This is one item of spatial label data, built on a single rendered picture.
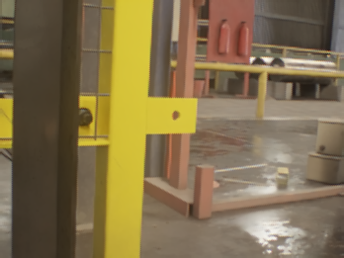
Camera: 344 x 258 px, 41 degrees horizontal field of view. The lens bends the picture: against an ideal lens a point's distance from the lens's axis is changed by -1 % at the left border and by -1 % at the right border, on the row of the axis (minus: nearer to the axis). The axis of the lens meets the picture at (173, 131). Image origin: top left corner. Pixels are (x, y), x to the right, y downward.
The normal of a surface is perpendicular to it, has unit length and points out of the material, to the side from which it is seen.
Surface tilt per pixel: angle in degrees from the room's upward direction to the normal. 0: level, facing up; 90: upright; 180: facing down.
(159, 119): 90
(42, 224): 90
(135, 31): 90
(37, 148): 90
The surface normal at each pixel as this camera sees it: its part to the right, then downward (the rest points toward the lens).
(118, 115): 0.50, 0.15
